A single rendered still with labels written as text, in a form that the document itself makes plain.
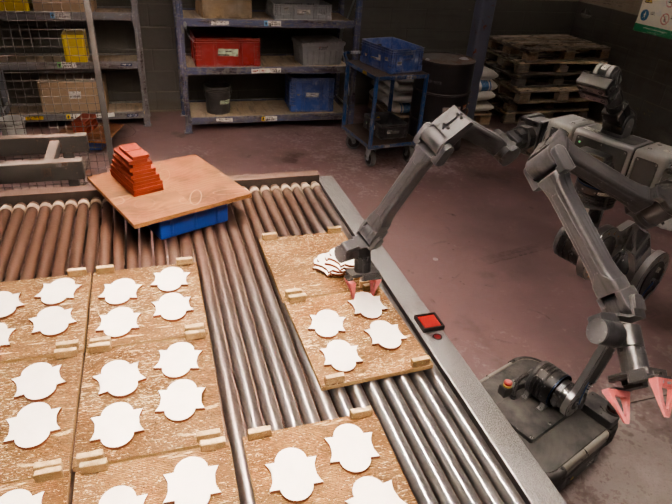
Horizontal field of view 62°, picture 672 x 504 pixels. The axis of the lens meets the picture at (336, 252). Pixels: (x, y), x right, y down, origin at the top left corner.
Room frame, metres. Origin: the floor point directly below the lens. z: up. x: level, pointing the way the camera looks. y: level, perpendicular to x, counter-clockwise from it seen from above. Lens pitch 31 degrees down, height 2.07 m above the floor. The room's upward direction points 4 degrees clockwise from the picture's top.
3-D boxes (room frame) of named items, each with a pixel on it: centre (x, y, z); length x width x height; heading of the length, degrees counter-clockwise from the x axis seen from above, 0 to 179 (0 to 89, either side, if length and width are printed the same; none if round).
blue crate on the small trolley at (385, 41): (5.32, -0.37, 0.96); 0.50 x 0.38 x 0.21; 34
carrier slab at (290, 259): (1.77, 0.07, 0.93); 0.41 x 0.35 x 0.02; 20
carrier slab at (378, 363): (1.38, -0.08, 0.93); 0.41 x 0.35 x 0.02; 21
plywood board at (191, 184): (2.12, 0.72, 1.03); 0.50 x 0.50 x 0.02; 41
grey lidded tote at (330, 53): (6.23, 0.35, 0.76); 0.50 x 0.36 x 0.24; 115
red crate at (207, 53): (5.94, 1.28, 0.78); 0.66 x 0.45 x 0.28; 109
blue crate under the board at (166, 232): (2.07, 0.67, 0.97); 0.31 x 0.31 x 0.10; 41
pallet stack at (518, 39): (7.09, -2.35, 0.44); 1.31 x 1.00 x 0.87; 109
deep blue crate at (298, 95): (6.25, 0.43, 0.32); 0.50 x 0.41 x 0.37; 105
